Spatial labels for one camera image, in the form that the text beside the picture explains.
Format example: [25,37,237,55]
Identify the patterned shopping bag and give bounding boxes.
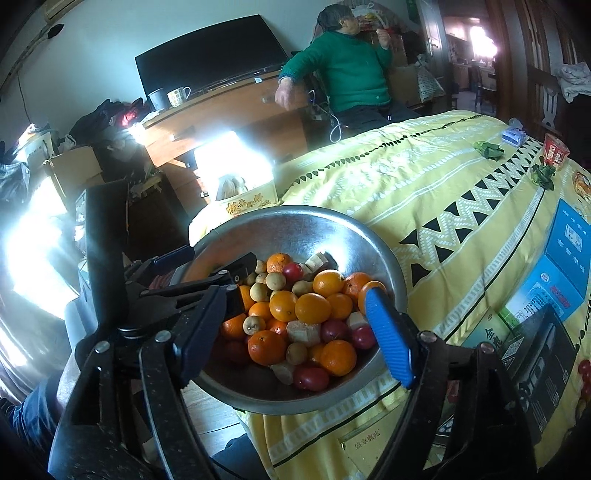
[418,65,444,102]

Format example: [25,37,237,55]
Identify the brown cardboard box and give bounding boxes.
[390,65,423,107]

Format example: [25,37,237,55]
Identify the white cloth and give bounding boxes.
[554,62,591,102]

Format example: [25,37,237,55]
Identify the blue cardboard box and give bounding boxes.
[510,199,591,328]

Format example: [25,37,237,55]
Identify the black cardboard box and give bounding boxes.
[436,305,578,448]

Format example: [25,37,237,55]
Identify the person's left forearm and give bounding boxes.
[14,346,84,457]

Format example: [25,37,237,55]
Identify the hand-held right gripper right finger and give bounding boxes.
[362,287,539,480]

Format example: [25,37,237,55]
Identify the black television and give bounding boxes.
[135,14,289,93]

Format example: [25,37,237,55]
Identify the green cardboard box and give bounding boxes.
[462,307,511,352]

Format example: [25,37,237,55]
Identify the red snack packet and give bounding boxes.
[542,134,571,169]

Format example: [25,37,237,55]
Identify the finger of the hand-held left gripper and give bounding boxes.
[139,252,258,306]
[122,244,196,291]

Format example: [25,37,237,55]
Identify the green leaf bundle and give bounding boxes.
[531,164,556,190]
[473,141,503,160]

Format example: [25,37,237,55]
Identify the wooden chair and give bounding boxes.
[526,65,591,134]

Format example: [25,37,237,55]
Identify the pale yellow flat box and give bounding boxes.
[339,425,393,480]

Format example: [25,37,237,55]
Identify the wooden dresser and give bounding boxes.
[141,78,308,204]

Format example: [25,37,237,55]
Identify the yellow snack box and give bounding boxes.
[215,173,280,217]

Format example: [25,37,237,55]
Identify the stacked cardboard boxes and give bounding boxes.
[44,145,105,195]

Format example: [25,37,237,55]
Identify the pile of oranges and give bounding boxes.
[222,253,389,376]

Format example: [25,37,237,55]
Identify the white charging cable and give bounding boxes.
[309,90,342,141]

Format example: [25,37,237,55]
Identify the pile of dark clothes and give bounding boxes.
[69,98,151,139]

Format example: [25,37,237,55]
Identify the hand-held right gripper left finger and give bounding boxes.
[48,284,232,480]

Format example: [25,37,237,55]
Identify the black plastic bag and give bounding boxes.
[0,161,28,204]

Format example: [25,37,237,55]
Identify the white door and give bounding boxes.
[427,0,448,97]

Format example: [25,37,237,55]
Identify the metal bowl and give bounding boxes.
[178,205,409,416]

